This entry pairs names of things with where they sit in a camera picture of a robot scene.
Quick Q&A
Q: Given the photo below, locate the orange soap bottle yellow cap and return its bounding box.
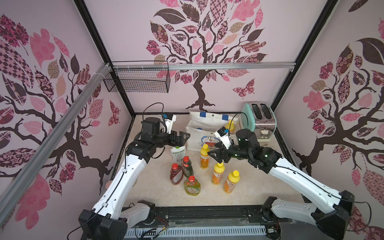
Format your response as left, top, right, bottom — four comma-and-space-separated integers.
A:
212, 163, 225, 185
224, 170, 240, 194
225, 121, 235, 133
200, 144, 210, 169

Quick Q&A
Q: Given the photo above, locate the white canvas Doraemon shopping bag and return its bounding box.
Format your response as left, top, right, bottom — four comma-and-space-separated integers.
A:
186, 112, 243, 152

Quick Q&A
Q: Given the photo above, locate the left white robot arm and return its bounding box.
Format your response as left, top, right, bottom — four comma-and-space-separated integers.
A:
79, 113, 190, 240

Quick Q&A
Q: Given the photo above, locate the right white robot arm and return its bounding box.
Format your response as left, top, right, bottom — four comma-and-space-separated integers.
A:
208, 127, 355, 240

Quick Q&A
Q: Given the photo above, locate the dark green soap bottle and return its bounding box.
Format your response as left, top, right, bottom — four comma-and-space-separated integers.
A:
182, 156, 194, 178

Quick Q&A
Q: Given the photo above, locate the dark red soap bottle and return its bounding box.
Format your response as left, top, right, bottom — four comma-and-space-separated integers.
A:
170, 163, 184, 185

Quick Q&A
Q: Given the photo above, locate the yellow-green soap bottle red cap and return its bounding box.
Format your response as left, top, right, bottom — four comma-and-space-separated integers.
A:
184, 175, 201, 196

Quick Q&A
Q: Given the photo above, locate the white bottle green cap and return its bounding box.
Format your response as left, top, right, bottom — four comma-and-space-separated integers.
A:
171, 146, 186, 165

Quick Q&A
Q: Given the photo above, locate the mint green toaster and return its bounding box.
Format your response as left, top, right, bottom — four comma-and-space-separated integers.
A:
241, 102, 277, 142

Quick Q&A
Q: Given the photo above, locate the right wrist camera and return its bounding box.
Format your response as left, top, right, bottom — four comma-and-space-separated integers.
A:
215, 127, 233, 150

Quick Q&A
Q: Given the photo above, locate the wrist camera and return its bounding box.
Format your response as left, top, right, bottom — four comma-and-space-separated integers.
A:
162, 113, 177, 134
215, 127, 233, 150

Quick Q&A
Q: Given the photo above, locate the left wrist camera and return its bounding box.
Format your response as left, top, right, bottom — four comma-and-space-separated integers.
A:
162, 113, 177, 134

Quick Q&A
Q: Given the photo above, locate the black wire basket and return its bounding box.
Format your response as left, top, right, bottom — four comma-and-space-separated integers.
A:
104, 60, 171, 93

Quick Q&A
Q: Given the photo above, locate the aluminium rail back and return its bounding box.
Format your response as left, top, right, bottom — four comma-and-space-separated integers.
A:
113, 62, 296, 71

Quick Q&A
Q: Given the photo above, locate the aluminium rail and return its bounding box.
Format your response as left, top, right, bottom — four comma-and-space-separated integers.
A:
1, 63, 111, 225
113, 62, 296, 71

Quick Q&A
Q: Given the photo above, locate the aluminium rail left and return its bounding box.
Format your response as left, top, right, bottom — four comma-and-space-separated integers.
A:
1, 63, 111, 225

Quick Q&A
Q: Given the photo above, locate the black corner frame post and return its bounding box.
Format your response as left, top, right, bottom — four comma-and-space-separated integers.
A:
74, 0, 136, 118

